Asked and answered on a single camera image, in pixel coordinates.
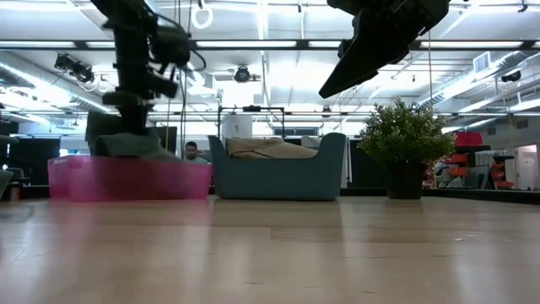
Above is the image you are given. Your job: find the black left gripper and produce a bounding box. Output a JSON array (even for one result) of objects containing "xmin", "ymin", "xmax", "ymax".
[{"xmin": 102, "ymin": 71, "xmax": 179, "ymax": 128}]

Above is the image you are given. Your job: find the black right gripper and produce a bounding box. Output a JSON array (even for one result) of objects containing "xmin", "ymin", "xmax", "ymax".
[{"xmin": 318, "ymin": 0, "xmax": 451, "ymax": 100}]

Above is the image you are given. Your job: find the dark green baseball cap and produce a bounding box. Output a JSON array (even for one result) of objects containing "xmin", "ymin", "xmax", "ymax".
[{"xmin": 85, "ymin": 111, "xmax": 178, "ymax": 161}]

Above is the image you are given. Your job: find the black ceiling-mounted device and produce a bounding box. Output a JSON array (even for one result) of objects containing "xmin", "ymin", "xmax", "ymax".
[{"xmin": 53, "ymin": 53, "xmax": 96, "ymax": 84}]

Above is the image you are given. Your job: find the person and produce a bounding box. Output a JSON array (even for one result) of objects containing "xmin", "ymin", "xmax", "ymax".
[{"xmin": 184, "ymin": 141, "xmax": 211, "ymax": 166}]

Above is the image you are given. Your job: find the translucent red-pink plastic bin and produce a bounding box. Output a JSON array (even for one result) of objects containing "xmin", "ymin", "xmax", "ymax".
[{"xmin": 46, "ymin": 154, "xmax": 213, "ymax": 203}]

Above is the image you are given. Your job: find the small green potted plant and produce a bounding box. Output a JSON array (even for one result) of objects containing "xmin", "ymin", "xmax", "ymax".
[{"xmin": 356, "ymin": 96, "xmax": 456, "ymax": 200}]

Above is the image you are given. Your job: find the red storage box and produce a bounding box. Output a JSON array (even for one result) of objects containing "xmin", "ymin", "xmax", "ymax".
[{"xmin": 454, "ymin": 131, "xmax": 484, "ymax": 148}]

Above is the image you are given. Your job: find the tan baseball cap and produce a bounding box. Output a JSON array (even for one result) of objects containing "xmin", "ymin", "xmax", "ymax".
[{"xmin": 224, "ymin": 136, "xmax": 321, "ymax": 160}]

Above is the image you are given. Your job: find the blue plastic bin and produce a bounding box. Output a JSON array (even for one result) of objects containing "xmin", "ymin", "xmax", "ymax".
[{"xmin": 208, "ymin": 132, "xmax": 348, "ymax": 202}]

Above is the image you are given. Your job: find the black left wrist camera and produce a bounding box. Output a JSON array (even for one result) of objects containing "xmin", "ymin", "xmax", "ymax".
[{"xmin": 151, "ymin": 27, "xmax": 191, "ymax": 67}]

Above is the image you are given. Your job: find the white cable loop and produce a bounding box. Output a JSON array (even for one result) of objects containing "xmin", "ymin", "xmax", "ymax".
[{"xmin": 191, "ymin": 0, "xmax": 215, "ymax": 30}]

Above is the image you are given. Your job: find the black overhead camera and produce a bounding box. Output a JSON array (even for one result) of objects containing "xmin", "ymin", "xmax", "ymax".
[{"xmin": 234, "ymin": 65, "xmax": 252, "ymax": 84}]

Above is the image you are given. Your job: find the black aluminium table frame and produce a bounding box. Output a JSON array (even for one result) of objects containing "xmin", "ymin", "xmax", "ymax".
[{"xmin": 0, "ymin": 185, "xmax": 540, "ymax": 207}]

